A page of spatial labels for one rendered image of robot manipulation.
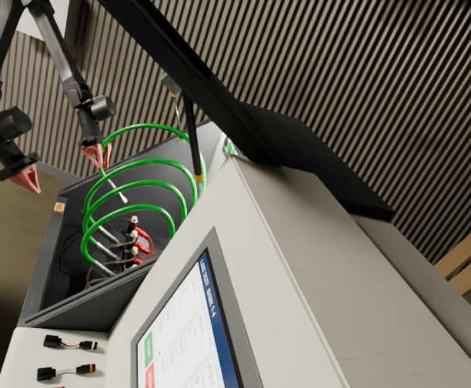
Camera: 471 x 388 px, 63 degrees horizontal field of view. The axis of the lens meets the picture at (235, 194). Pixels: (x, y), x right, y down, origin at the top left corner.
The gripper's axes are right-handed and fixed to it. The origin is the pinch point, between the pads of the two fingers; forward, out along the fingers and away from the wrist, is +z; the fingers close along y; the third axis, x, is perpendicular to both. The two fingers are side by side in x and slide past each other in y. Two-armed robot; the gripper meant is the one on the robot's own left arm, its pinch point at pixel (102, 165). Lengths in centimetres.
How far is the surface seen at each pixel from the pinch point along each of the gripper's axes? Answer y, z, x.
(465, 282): 166, 116, -107
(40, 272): -19.7, 27.1, 17.8
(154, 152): 24.7, -3.3, -6.1
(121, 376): -39, 55, -18
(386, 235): -6, 46, -77
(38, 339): -37, 43, 5
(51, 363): -40, 48, 0
